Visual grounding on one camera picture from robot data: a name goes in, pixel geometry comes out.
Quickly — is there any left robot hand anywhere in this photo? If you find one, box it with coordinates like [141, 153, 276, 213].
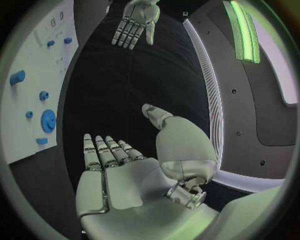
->
[110, 0, 162, 51]

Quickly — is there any white task board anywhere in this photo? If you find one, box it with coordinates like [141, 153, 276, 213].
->
[0, 0, 80, 165]

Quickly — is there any blue cylinder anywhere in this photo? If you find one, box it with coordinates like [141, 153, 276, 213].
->
[8, 69, 27, 87]

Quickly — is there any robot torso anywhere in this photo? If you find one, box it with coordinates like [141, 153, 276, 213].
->
[181, 0, 300, 194]

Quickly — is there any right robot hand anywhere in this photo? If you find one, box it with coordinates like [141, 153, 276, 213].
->
[74, 102, 220, 240]

